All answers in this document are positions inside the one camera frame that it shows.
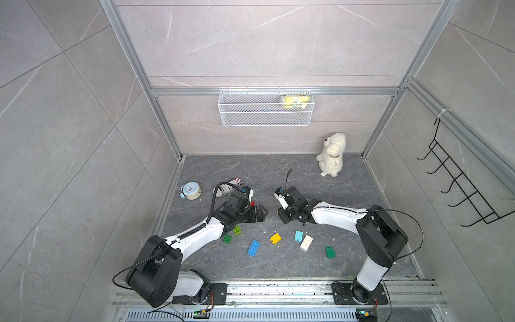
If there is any cyan lego brick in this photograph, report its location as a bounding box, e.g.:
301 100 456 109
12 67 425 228
295 231 304 243

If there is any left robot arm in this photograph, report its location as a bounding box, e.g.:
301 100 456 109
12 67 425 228
112 182 268 309

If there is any light green lego brick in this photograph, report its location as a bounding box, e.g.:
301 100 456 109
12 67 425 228
233 225 242 236

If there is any blue long lego brick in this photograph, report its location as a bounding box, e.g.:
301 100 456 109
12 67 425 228
247 240 260 257

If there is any white plush toy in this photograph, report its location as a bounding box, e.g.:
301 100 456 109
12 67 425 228
316 133 347 177

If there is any white wire mesh basket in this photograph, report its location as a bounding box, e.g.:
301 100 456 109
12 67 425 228
217 89 315 127

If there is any small toy car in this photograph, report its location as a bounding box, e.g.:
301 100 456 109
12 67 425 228
213 177 243 198

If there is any yellow stepped lego brick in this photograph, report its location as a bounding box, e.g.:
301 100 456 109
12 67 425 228
270 233 282 245

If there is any green flat lego brick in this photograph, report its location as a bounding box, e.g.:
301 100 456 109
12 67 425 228
325 247 336 258

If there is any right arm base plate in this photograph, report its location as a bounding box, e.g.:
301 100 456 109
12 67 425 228
331 281 389 305

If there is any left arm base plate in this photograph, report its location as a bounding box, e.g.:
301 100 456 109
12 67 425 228
172 283 228 305

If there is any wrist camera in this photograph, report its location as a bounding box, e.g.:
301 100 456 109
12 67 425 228
274 189 289 210
241 186 254 207

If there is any white long lego brick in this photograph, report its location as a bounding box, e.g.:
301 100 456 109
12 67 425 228
299 235 313 252

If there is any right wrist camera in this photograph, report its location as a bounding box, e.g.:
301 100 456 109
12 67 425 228
274 189 289 210

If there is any black wire hook rack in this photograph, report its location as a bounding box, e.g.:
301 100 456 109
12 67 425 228
417 118 514 228

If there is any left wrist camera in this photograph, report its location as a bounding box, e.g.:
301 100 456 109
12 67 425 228
241 186 254 207

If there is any yellow sponge in basket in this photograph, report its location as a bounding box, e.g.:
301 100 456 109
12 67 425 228
280 95 311 109

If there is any tape roll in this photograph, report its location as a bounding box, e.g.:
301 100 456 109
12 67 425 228
180 181 202 201

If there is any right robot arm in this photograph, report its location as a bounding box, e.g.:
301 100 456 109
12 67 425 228
274 185 409 305

